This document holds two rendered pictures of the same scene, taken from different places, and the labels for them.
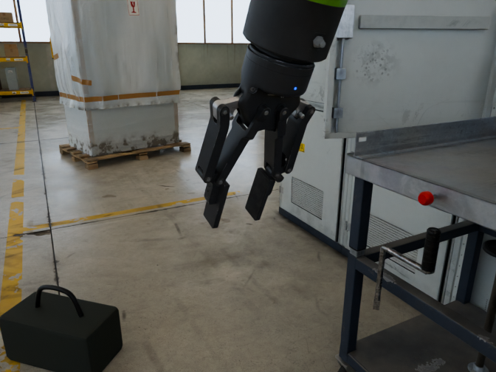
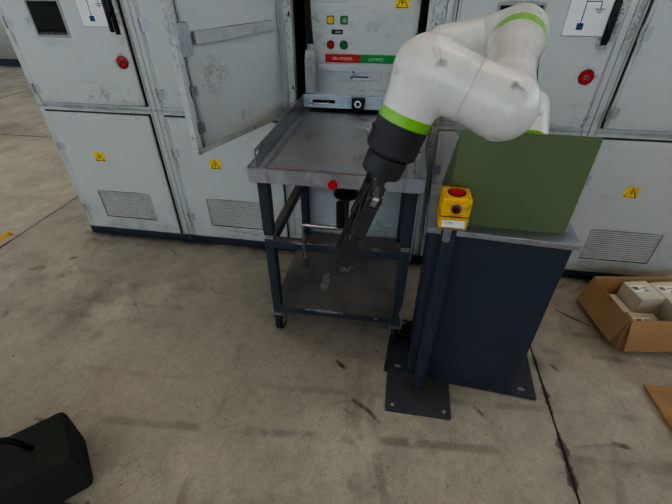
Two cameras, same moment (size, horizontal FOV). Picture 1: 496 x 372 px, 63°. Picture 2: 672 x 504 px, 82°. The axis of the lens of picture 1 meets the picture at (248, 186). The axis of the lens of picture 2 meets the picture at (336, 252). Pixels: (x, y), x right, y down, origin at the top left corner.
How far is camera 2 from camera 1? 0.62 m
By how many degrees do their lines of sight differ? 50
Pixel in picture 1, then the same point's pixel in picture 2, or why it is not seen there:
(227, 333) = (169, 356)
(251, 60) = (387, 167)
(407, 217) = (246, 191)
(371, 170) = (276, 174)
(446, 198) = (342, 180)
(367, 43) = (203, 57)
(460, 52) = (262, 52)
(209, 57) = not seen: outside the picture
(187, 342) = (142, 388)
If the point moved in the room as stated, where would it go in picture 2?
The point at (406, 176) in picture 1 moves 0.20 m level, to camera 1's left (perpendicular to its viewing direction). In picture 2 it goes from (308, 172) to (267, 194)
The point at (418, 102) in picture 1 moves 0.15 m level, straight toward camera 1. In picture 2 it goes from (248, 100) to (261, 109)
